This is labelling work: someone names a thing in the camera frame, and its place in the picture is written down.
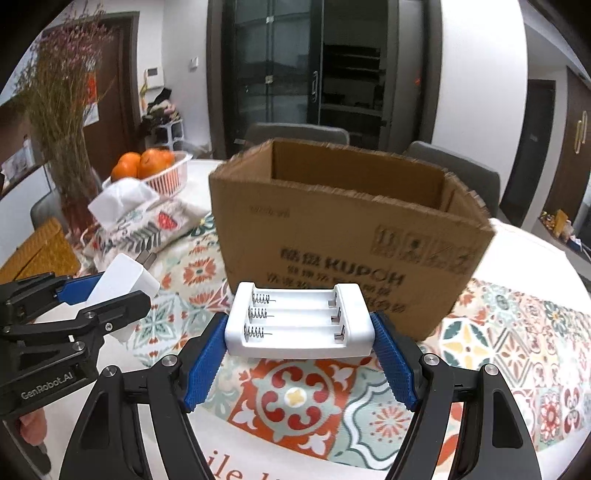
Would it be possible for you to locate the slatted door with gold handle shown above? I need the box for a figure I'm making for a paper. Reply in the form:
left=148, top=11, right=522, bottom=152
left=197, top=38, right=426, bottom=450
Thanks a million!
left=545, top=65, right=591, bottom=223

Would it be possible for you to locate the dried flower bouquet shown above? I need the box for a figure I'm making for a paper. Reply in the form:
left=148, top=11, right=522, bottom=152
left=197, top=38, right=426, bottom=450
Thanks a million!
left=18, top=9, right=122, bottom=204

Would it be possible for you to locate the dark grey dining chair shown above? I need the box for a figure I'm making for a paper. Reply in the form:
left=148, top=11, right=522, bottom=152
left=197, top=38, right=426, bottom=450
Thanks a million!
left=244, top=122, right=351, bottom=149
left=403, top=141, right=502, bottom=217
left=30, top=189, right=65, bottom=232

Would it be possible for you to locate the white power adapter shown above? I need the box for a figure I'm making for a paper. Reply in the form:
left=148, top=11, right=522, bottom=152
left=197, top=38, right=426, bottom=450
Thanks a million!
left=88, top=251, right=161, bottom=343

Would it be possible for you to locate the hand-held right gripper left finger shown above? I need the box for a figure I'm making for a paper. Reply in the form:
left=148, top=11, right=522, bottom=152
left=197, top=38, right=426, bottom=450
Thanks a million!
left=59, top=313, right=232, bottom=480

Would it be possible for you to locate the pile of oranges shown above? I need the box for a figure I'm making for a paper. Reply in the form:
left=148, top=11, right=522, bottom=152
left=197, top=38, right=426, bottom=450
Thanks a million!
left=111, top=148, right=176, bottom=182

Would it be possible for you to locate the yellow wicker box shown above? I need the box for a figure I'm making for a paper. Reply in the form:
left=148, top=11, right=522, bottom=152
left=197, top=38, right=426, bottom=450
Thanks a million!
left=0, top=218, right=82, bottom=284

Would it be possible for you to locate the person's left hand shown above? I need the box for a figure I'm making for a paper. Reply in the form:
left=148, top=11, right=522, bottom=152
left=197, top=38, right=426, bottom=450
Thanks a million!
left=18, top=408, right=49, bottom=446

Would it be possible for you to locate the brown cardboard box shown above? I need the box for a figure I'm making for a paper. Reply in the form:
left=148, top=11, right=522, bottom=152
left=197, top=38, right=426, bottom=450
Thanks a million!
left=209, top=137, right=497, bottom=342

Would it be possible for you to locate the white shoe rack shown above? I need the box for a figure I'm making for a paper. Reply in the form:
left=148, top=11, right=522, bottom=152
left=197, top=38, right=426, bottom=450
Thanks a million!
left=152, top=117, right=185, bottom=151

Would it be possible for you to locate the white battery charger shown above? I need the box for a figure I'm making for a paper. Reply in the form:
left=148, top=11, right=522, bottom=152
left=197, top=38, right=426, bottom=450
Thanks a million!
left=225, top=281, right=375, bottom=359

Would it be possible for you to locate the dark brown wooden door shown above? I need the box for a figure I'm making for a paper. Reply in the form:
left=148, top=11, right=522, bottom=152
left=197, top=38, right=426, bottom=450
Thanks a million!
left=81, top=13, right=140, bottom=162

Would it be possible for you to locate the white plastic fruit basket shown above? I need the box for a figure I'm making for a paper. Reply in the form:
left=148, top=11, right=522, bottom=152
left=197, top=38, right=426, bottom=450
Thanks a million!
left=102, top=152, right=194, bottom=197

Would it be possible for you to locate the patterned fabric tissue box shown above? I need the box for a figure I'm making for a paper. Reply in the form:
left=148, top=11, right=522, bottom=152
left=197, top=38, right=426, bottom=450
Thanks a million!
left=81, top=180, right=208, bottom=271

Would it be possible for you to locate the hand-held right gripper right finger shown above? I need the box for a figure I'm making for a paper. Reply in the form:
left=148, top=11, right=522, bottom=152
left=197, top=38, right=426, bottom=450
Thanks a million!
left=369, top=311, right=542, bottom=480

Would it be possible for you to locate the sliding glass door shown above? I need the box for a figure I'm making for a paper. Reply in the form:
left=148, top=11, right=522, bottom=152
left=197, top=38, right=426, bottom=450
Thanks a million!
left=226, top=0, right=324, bottom=158

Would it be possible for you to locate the glass vase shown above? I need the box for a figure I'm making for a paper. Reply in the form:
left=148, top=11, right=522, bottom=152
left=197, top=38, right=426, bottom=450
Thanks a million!
left=51, top=171, right=105, bottom=234

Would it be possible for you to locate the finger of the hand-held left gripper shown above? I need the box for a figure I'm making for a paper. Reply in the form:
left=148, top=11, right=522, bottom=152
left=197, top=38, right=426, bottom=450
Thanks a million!
left=0, top=290, right=152, bottom=357
left=0, top=271, right=108, bottom=325

